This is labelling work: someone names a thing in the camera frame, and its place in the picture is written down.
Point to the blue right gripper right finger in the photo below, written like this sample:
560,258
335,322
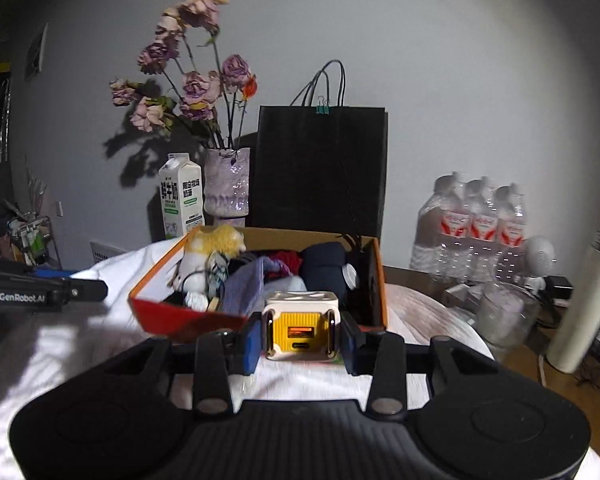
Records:
381,356

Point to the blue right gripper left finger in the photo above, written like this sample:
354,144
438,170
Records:
220,355

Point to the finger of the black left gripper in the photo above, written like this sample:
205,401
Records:
31,289

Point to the yellow cream cube charger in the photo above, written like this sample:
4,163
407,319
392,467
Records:
301,326

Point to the white fluffy towel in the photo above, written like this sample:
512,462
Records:
43,351

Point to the red orange cardboard box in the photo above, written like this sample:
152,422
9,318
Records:
161,311

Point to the yellow white plush toy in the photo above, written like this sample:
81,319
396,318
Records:
203,269

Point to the dark navy plush toy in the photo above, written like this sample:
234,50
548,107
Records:
325,268

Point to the red cloth item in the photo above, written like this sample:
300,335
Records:
291,259

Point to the water bottle left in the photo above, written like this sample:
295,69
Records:
440,246

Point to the water bottle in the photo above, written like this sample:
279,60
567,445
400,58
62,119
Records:
511,233
440,246
483,225

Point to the clear glass measuring cup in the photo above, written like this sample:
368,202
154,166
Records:
505,317

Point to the water bottle right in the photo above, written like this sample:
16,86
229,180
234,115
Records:
511,233

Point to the white milk carton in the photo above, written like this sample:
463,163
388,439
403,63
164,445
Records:
181,195

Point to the water bottle middle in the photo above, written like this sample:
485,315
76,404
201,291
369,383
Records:
483,225

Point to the purple glass vase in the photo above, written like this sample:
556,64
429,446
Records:
226,186

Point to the white round robot speaker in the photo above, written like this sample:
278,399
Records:
539,261

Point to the white thermos bottle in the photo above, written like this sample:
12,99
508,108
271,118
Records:
581,322

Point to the black paper shopping bag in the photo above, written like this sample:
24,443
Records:
321,172

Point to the green binder clip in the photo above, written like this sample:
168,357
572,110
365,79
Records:
322,106

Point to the dried purple pink flowers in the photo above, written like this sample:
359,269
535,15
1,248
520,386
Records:
206,95

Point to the wire rack with items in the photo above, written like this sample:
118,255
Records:
28,236

